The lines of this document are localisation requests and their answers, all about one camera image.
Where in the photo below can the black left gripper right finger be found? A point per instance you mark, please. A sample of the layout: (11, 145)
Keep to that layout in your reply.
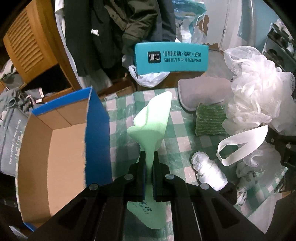
(184, 199)

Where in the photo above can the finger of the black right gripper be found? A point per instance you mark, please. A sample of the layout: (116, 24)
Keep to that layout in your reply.
(285, 145)

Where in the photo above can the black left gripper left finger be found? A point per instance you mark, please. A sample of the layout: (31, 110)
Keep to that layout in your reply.
(112, 200)

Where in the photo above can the white mesh bath pouf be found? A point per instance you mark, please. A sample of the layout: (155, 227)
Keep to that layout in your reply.
(261, 99)

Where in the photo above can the green knitted scrub cloth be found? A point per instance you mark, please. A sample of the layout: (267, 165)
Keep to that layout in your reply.
(209, 119)

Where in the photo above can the grey fleece mitten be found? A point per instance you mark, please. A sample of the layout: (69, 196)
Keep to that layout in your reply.
(203, 90)

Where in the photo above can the white rolled sock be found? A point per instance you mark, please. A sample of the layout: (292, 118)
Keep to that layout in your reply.
(207, 171)

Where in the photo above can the black sock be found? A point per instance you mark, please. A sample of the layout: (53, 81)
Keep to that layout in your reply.
(229, 193)

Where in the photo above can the patterned crumpled sock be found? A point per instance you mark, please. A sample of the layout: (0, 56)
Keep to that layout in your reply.
(248, 178)

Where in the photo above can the green checkered tablecloth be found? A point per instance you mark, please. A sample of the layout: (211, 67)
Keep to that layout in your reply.
(179, 143)

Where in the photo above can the blue cardboard box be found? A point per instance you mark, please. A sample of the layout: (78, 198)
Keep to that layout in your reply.
(65, 147)

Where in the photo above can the shoe rack with shoes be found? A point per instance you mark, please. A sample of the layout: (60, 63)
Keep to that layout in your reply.
(279, 47)

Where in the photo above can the white plastic bag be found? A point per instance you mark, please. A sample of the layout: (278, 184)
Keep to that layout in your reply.
(149, 80)

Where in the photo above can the grey printed tote bag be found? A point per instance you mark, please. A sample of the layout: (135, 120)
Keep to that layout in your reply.
(15, 111)

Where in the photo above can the teal printed box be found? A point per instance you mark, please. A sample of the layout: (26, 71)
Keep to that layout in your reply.
(156, 57)

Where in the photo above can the wooden louvered cabinet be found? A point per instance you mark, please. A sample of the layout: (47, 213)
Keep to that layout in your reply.
(34, 45)

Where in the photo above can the dark hanging jacket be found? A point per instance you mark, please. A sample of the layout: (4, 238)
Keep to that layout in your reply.
(99, 33)

